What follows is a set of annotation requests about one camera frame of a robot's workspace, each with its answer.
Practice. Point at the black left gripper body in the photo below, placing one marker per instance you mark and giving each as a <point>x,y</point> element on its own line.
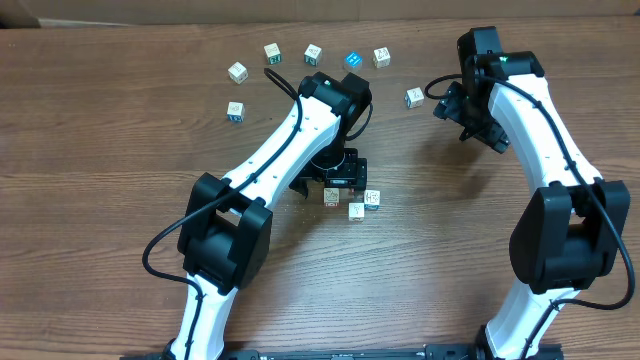
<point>335,181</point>

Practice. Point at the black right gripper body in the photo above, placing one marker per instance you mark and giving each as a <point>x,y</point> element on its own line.
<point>470,125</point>

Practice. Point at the block with red G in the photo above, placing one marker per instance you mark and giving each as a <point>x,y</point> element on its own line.
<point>331,197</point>

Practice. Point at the block with blue H side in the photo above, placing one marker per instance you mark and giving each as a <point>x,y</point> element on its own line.
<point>372,199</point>

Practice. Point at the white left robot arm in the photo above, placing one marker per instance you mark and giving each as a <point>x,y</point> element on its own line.
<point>226,236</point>

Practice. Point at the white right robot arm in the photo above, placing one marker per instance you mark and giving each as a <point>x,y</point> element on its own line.
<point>570,232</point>

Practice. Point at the block with umbrella drawing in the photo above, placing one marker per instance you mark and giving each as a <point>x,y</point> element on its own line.
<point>414,97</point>

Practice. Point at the plain block hourglass drawing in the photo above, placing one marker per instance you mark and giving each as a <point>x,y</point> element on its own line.
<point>381,57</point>

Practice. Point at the block with blue top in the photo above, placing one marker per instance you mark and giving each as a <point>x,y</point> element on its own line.
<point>353,62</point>

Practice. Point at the block with teal letter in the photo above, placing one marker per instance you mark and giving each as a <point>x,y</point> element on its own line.
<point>312,55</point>

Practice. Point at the block with blue D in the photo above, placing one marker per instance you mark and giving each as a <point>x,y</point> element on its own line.
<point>236,112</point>

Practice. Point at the block with green R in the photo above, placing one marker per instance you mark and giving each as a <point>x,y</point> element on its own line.
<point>273,53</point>

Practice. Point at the small plain wooden block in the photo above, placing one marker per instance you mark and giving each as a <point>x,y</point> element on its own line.
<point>238,73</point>

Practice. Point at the cardboard backdrop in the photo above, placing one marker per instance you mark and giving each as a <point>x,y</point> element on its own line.
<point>36,13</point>

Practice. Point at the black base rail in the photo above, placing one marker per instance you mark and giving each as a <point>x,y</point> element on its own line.
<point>429,352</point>

